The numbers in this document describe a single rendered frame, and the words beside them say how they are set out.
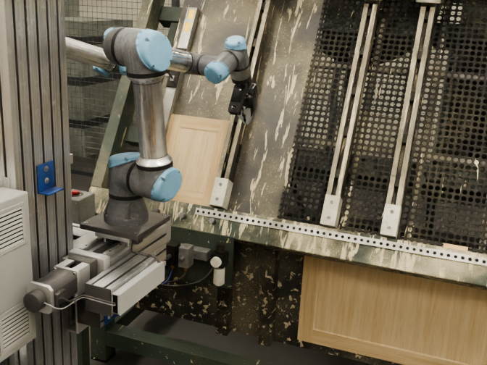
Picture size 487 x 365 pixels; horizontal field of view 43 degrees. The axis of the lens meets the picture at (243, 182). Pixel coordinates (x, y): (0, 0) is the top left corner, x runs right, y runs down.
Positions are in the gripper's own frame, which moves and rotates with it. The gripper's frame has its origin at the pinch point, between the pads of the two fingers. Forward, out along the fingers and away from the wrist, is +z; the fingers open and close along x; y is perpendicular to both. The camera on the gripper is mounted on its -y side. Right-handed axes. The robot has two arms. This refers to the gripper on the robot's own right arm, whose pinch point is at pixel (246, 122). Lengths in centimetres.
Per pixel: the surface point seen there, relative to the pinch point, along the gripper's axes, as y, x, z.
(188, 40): 56, 51, 1
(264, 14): 67, 15, -9
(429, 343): -15, -78, 98
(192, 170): 5.1, 33.0, 35.8
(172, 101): 30, 51, 17
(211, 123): 24.5, 29.8, 23.4
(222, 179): -0.4, 15.6, 33.1
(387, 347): -18, -61, 103
